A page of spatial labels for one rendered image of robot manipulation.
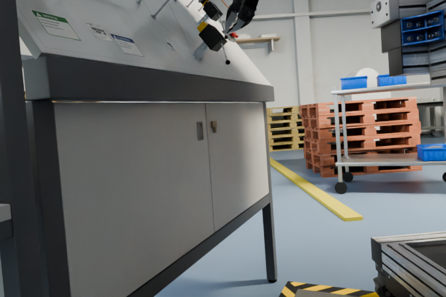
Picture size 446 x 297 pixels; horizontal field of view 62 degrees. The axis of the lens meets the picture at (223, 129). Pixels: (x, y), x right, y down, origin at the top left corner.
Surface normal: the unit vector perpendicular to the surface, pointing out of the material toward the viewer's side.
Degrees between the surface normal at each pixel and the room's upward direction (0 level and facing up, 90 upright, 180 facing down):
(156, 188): 90
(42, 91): 90
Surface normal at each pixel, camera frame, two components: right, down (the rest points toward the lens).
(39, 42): 0.69, -0.62
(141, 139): 0.91, -0.05
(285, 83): 0.04, 0.04
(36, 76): -0.41, 0.07
